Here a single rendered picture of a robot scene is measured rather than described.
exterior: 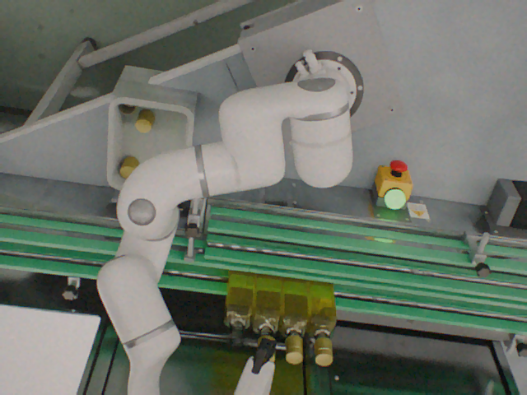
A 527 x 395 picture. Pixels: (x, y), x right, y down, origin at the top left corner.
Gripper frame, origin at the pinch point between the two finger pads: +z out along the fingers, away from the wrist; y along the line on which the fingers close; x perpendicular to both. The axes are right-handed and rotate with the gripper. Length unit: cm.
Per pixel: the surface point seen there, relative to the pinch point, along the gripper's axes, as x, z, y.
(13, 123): 104, 78, -15
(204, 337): 15.8, 12.7, -13.8
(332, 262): -6.8, 27.6, 4.7
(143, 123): 39, 27, 27
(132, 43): 67, 83, 19
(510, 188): -40, 50, 22
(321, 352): -10.0, 4.7, 0.4
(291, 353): -4.6, 2.8, -0.3
